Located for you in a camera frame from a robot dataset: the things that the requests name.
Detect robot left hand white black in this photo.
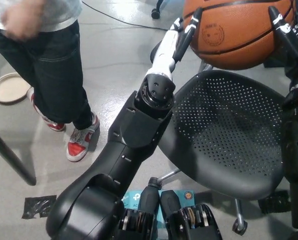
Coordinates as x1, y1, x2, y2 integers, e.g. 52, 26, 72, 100
146, 6, 204, 84

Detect person left hand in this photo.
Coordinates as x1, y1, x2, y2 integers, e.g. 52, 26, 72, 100
0, 1, 47, 41

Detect orange Wilson NBA basketball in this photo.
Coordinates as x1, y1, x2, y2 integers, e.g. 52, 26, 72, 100
182, 0, 296, 71

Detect black office chair base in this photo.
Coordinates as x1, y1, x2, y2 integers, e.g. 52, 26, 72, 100
151, 0, 165, 20

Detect person grey shirt black trousers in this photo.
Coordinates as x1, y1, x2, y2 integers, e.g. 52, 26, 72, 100
0, 0, 94, 131

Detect black perforated office chair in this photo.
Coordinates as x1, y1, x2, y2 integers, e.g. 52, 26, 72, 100
148, 41, 298, 234

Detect black box on floor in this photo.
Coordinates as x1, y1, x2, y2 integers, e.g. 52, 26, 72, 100
263, 57, 287, 69

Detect beige paper plate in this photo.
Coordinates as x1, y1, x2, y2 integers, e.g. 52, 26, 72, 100
0, 72, 33, 105

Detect red white right sneaker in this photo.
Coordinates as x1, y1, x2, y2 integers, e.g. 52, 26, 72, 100
27, 86, 67, 132

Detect red white sneaker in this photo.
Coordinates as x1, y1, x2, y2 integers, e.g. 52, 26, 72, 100
27, 86, 67, 132
66, 111, 101, 163

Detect red white left sneaker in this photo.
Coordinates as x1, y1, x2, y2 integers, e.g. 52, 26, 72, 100
66, 111, 101, 163

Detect black table leg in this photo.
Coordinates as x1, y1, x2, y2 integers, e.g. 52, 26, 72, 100
0, 121, 37, 187

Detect black tape patch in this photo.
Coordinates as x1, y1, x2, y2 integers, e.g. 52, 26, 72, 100
22, 194, 58, 221

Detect black floor cable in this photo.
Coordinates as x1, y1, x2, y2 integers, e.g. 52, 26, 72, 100
81, 0, 169, 32

